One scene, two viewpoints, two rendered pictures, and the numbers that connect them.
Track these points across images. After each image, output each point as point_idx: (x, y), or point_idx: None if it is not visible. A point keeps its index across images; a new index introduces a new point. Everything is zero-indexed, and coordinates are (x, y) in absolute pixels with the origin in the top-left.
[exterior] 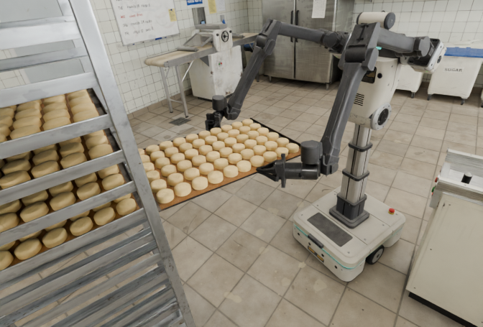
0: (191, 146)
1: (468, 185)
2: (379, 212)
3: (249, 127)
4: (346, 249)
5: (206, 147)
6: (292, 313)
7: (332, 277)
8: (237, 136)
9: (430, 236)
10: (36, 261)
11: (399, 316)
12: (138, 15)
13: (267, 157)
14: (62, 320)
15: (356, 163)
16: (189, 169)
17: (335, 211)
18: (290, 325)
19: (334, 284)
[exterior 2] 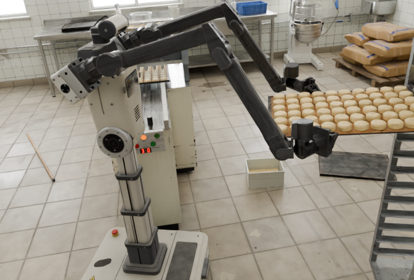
0: (367, 113)
1: (164, 114)
2: (121, 240)
3: (289, 119)
4: (195, 238)
5: (352, 108)
6: (270, 276)
7: (209, 273)
8: (313, 111)
9: (175, 164)
10: None
11: (201, 228)
12: None
13: (308, 92)
14: None
15: (143, 186)
16: (377, 95)
17: (156, 262)
18: (280, 272)
19: (214, 268)
